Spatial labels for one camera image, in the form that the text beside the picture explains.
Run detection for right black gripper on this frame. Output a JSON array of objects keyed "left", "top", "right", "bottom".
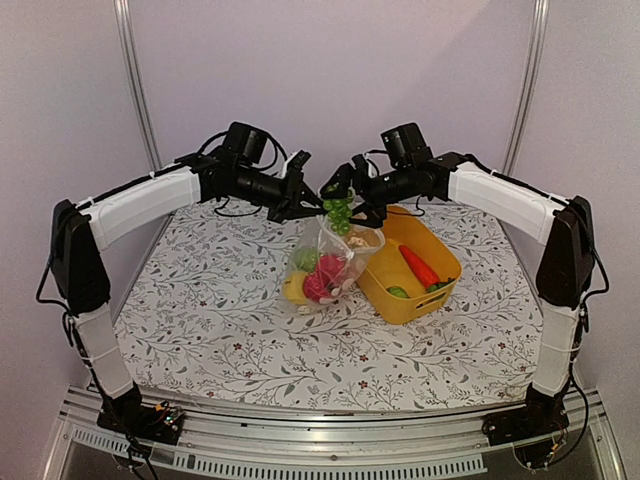
[{"left": 316, "top": 162, "right": 415, "bottom": 228}]

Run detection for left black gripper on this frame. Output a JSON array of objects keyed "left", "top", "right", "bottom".
[{"left": 236, "top": 165, "right": 331, "bottom": 224}]

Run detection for green toy grapes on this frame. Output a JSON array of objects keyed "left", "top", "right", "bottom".
[{"left": 323, "top": 188, "right": 354, "bottom": 236}]

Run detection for green toy lime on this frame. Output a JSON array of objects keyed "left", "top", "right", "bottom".
[{"left": 291, "top": 246, "right": 320, "bottom": 273}]

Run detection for red toy apple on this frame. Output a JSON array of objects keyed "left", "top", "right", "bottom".
[{"left": 315, "top": 254, "right": 348, "bottom": 287}]

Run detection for clear zip top bag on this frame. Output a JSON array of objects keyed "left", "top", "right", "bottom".
[{"left": 280, "top": 216, "right": 386, "bottom": 315}]

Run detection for yellow toy lemon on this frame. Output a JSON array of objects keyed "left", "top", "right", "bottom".
[{"left": 282, "top": 271, "right": 308, "bottom": 306}]

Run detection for orange toy carrot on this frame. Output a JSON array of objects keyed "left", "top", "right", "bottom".
[{"left": 398, "top": 245, "right": 440, "bottom": 289}]

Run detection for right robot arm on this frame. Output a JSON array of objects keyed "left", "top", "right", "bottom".
[{"left": 320, "top": 123, "right": 604, "bottom": 470}]

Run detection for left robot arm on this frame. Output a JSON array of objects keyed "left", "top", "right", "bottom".
[{"left": 44, "top": 122, "right": 322, "bottom": 448}]

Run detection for yellow plastic basket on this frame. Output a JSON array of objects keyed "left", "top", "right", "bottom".
[{"left": 357, "top": 205, "right": 462, "bottom": 325}]

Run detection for small green toy vegetable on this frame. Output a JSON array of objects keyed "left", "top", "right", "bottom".
[{"left": 387, "top": 286, "right": 410, "bottom": 299}]

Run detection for green toy bitter gourd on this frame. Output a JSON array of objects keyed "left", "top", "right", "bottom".
[{"left": 426, "top": 278, "right": 455, "bottom": 293}]

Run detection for floral tablecloth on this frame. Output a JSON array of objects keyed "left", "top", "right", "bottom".
[{"left": 115, "top": 201, "right": 542, "bottom": 411}]

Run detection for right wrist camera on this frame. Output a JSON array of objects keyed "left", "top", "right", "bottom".
[{"left": 351, "top": 153, "right": 380, "bottom": 178}]

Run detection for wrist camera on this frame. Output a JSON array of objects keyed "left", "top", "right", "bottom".
[
  {"left": 280, "top": 150, "right": 311, "bottom": 179},
  {"left": 351, "top": 153, "right": 380, "bottom": 178}
]

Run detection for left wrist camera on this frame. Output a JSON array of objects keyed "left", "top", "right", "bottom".
[{"left": 280, "top": 150, "right": 311, "bottom": 179}]

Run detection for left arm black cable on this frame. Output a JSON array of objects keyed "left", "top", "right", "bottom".
[{"left": 197, "top": 130, "right": 291, "bottom": 174}]

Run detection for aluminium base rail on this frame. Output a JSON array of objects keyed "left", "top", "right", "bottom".
[{"left": 42, "top": 387, "right": 628, "bottom": 479}]

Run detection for left aluminium frame post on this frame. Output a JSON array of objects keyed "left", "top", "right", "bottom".
[{"left": 113, "top": 0, "right": 162, "bottom": 170}]

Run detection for aluminium frame post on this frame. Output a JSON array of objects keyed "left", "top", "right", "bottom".
[
  {"left": 113, "top": 0, "right": 162, "bottom": 170},
  {"left": 501, "top": 0, "right": 549, "bottom": 175}
]

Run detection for right aluminium frame post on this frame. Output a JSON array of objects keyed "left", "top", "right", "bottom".
[{"left": 501, "top": 0, "right": 549, "bottom": 175}]

